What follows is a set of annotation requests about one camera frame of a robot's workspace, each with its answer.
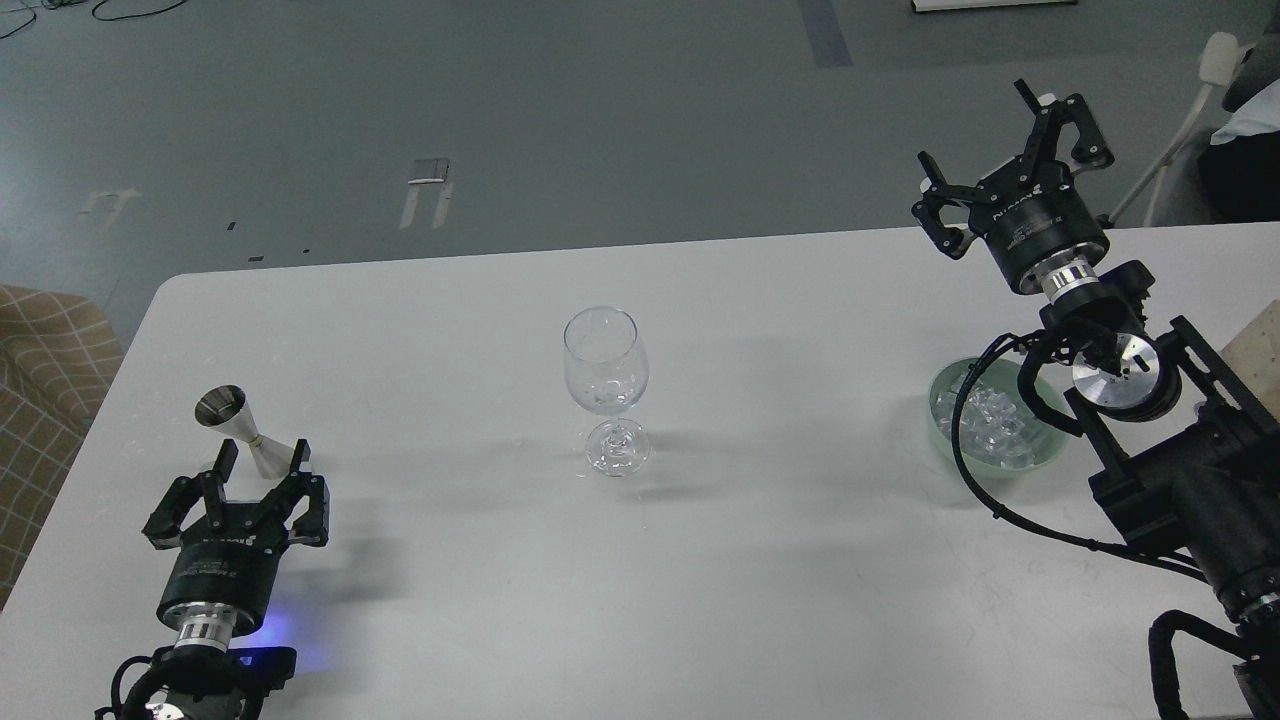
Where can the pile of ice cubes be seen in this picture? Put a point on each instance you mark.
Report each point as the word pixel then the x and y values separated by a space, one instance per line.
pixel 1000 425

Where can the clear wine glass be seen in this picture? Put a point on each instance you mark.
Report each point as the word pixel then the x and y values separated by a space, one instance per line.
pixel 606 370

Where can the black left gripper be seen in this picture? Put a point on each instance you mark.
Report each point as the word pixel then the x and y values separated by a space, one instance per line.
pixel 221 583

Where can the green bowl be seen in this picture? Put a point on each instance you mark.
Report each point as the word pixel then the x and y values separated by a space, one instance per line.
pixel 1000 462

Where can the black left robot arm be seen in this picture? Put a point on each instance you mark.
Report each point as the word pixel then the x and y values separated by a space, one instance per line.
pixel 201 683

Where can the steel double jigger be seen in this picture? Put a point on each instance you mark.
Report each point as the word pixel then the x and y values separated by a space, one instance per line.
pixel 225 409

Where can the wooden block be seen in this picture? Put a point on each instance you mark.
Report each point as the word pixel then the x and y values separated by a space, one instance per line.
pixel 1253 355

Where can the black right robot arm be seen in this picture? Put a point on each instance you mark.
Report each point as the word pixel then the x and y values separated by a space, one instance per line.
pixel 1188 450

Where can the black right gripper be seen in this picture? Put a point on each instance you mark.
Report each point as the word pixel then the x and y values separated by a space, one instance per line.
pixel 1045 230

